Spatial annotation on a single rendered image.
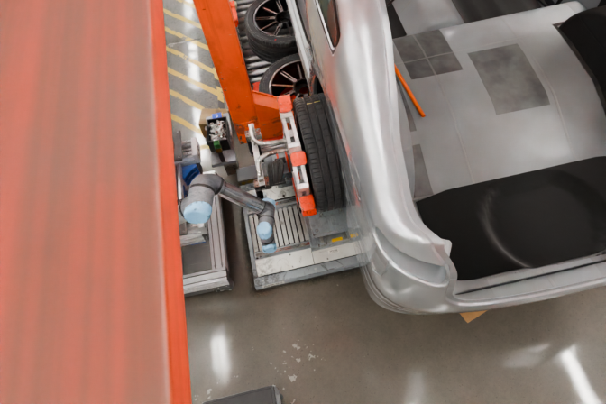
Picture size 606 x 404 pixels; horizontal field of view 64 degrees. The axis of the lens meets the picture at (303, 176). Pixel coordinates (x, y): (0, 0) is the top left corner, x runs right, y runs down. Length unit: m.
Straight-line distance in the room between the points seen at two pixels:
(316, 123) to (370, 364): 1.53
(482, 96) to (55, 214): 2.74
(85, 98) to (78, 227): 0.05
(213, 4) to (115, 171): 2.33
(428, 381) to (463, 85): 1.74
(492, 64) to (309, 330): 1.94
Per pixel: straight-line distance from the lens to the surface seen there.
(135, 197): 0.16
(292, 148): 2.48
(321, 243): 3.24
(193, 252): 3.32
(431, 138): 2.67
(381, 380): 3.17
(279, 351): 3.22
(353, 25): 2.01
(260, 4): 4.29
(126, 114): 0.19
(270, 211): 2.45
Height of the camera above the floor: 3.13
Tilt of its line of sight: 58 degrees down
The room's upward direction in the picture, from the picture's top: 9 degrees counter-clockwise
